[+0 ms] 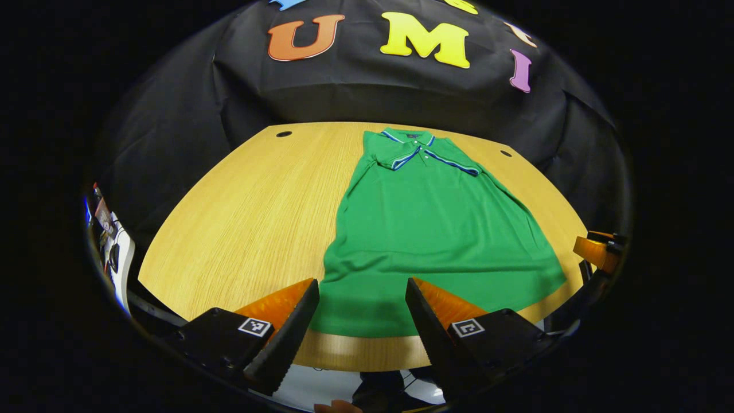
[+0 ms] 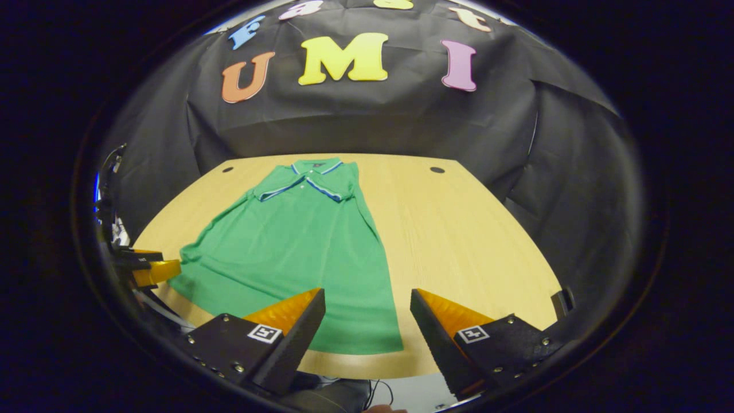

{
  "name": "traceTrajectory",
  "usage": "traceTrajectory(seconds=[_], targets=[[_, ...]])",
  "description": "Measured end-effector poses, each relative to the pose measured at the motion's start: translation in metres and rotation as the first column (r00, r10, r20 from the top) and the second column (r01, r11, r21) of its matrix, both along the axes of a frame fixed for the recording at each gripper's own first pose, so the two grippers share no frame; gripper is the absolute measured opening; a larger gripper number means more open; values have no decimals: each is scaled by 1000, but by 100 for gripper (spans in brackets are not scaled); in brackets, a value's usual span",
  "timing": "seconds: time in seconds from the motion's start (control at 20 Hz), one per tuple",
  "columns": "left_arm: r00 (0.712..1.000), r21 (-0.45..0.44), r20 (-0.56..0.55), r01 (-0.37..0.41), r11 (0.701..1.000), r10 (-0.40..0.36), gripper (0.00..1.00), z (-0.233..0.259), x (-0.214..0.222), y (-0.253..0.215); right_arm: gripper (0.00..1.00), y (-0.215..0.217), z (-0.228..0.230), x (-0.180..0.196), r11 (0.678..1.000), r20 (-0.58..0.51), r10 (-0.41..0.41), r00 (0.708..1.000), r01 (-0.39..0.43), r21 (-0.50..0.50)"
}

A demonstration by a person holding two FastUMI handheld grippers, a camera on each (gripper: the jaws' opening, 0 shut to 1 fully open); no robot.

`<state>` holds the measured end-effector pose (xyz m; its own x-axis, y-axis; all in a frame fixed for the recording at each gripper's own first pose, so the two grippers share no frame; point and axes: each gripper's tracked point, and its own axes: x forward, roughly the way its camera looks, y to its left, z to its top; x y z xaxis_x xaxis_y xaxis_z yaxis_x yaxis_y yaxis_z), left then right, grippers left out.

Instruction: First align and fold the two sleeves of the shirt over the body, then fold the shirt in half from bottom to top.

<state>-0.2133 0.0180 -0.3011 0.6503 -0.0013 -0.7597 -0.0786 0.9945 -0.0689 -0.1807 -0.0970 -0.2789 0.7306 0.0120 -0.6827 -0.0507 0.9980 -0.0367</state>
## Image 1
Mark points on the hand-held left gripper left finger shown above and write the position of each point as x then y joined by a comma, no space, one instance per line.
289,338

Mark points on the green T-shirt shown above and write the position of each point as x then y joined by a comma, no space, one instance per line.
436,229

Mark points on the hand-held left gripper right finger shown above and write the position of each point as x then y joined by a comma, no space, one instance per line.
433,338

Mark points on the white plastic object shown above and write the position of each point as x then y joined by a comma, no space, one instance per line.
121,264

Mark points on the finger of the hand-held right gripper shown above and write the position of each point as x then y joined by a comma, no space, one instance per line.
593,252

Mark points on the red label bottle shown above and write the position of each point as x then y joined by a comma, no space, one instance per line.
104,213

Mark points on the black backdrop cloth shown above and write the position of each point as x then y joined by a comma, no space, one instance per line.
373,92

